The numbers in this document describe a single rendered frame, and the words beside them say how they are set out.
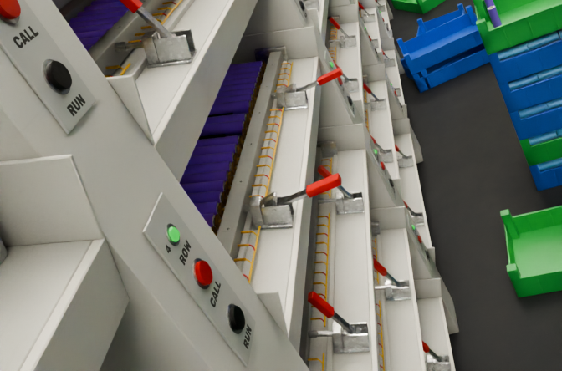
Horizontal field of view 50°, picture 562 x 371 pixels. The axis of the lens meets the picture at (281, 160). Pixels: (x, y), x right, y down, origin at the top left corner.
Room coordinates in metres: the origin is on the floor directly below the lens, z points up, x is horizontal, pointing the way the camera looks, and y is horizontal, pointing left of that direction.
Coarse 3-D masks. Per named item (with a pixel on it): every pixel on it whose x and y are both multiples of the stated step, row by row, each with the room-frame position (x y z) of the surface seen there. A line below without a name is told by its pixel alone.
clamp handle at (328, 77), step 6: (330, 72) 0.77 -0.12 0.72; (336, 72) 0.76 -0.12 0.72; (342, 72) 0.76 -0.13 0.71; (318, 78) 0.77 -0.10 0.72; (324, 78) 0.76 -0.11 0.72; (330, 78) 0.76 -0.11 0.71; (294, 84) 0.78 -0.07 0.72; (312, 84) 0.77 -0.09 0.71; (318, 84) 0.77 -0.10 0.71; (294, 90) 0.78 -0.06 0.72; (300, 90) 0.78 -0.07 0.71
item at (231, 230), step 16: (272, 64) 0.89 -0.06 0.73; (272, 80) 0.83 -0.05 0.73; (288, 80) 0.85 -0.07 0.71; (256, 112) 0.74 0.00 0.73; (256, 128) 0.70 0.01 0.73; (256, 144) 0.66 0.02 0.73; (240, 160) 0.63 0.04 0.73; (256, 160) 0.63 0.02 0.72; (272, 160) 0.64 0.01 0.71; (240, 176) 0.60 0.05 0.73; (256, 176) 0.61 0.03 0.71; (240, 192) 0.56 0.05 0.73; (240, 208) 0.54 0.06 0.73; (224, 224) 0.52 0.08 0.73; (240, 224) 0.52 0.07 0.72; (224, 240) 0.49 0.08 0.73; (240, 240) 0.51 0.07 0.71; (256, 240) 0.50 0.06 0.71
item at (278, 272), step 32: (288, 32) 0.95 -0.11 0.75; (288, 64) 0.94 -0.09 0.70; (288, 128) 0.73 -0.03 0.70; (288, 160) 0.65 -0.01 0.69; (288, 192) 0.58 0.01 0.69; (256, 256) 0.49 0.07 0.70; (288, 256) 0.48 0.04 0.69; (256, 288) 0.45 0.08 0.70; (288, 288) 0.43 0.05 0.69; (288, 320) 0.40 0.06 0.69
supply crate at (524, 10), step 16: (480, 0) 1.36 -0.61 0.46; (496, 0) 1.36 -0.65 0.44; (512, 0) 1.35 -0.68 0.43; (528, 0) 1.33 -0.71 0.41; (544, 0) 1.30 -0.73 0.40; (560, 0) 1.25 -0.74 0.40; (480, 16) 1.37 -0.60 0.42; (512, 16) 1.32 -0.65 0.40; (528, 16) 1.16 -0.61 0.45; (544, 16) 1.15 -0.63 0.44; (560, 16) 1.14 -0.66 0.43; (480, 32) 1.21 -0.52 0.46; (496, 32) 1.19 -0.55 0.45; (512, 32) 1.18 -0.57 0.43; (528, 32) 1.17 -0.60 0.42; (544, 32) 1.15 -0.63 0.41; (496, 48) 1.20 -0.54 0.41
